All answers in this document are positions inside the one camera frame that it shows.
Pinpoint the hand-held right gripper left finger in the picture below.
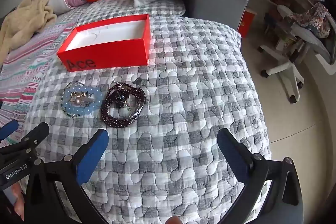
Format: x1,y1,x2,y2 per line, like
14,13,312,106
25,129,110,224

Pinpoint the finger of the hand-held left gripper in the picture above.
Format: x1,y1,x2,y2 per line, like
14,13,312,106
0,119,19,140
21,122,50,152

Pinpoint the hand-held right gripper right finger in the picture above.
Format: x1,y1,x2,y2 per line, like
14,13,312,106
217,128,305,224

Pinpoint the thin dark green bead bracelet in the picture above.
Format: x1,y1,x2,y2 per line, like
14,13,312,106
61,82,82,117

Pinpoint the gold ring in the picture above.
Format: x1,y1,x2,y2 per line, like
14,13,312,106
69,91,92,107

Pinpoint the dark purple bead necklace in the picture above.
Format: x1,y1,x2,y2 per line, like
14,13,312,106
101,82,146,128

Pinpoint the light blue bead bracelet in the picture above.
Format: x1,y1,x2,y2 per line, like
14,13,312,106
63,85,102,116

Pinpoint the small charm bracelet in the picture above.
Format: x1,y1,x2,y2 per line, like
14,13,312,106
113,89,134,111

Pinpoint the red cardboard box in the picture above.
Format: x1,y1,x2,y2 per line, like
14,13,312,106
56,14,151,72

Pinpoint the person's left hand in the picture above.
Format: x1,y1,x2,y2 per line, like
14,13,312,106
12,183,25,222

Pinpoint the pink striped blanket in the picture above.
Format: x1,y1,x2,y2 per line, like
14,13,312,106
0,14,79,140

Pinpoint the grey checked quilt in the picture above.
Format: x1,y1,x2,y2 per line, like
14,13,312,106
25,15,272,224

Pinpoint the white office chair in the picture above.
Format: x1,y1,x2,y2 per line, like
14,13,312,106
257,4,336,104

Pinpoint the beige plush garment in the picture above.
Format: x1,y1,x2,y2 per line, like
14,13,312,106
0,0,57,64

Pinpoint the red storage box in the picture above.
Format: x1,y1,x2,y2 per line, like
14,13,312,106
238,9,258,38

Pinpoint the grey fabric sofa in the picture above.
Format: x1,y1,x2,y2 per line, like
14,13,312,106
181,0,250,33

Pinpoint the grey checked pillow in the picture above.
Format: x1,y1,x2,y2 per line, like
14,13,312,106
60,0,185,28

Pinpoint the floral cloth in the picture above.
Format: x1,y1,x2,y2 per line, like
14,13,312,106
285,2,331,38

